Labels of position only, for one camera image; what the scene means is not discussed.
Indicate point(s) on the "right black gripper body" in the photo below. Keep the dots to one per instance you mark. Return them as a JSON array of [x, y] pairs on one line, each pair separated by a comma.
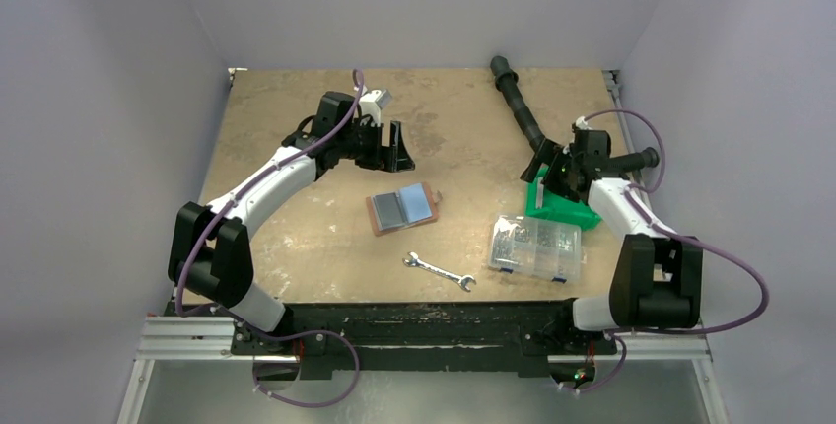
[[552, 176]]

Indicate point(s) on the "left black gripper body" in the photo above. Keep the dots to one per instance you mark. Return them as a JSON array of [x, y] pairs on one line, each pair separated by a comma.
[[364, 145]]

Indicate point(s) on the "brown leather card holder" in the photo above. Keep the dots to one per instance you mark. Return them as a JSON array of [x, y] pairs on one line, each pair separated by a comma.
[[408, 207]]

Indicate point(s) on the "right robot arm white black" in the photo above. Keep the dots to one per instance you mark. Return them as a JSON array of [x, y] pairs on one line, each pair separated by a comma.
[[657, 278]]

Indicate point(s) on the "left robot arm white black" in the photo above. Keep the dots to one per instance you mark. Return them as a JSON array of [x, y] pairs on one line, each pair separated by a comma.
[[211, 254]]

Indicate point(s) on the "white card in bin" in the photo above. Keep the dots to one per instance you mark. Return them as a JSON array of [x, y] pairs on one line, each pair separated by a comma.
[[538, 203]]

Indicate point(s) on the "left black credit card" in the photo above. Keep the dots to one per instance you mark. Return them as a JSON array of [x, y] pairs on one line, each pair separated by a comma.
[[388, 211]]

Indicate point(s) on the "green plastic bin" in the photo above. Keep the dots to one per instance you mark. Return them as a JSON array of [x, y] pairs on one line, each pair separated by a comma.
[[558, 209]]

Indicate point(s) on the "clear plastic screw box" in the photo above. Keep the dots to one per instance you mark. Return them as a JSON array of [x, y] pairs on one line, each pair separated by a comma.
[[537, 248]]

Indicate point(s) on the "silver open-end wrench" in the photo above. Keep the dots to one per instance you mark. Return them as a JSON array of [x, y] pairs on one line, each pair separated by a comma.
[[463, 281]]

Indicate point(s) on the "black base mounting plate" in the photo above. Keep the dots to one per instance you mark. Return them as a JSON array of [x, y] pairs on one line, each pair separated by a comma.
[[532, 339]]

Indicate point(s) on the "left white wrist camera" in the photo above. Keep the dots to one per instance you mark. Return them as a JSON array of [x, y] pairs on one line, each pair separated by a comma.
[[372, 104]]

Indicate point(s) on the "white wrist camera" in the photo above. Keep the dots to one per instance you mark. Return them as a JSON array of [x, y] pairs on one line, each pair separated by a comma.
[[372, 104], [580, 124]]

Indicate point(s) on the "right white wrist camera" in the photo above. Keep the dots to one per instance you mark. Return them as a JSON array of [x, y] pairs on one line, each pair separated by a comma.
[[580, 124]]

